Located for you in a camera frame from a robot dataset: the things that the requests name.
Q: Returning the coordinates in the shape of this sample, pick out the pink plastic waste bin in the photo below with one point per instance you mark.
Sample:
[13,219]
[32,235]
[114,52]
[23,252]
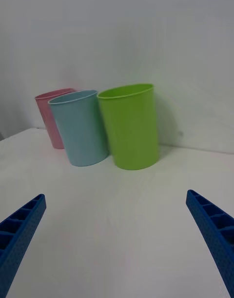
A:
[50,112]

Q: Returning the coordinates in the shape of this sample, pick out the pale blue plastic waste bin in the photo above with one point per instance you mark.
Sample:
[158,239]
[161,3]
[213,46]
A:
[81,129]

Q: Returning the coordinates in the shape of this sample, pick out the green plastic waste bin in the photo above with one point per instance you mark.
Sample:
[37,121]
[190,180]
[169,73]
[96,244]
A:
[132,129]

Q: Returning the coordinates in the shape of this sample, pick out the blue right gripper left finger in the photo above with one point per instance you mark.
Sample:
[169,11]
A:
[22,232]

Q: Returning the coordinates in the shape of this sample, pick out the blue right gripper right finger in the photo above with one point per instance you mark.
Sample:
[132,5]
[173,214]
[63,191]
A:
[214,227]

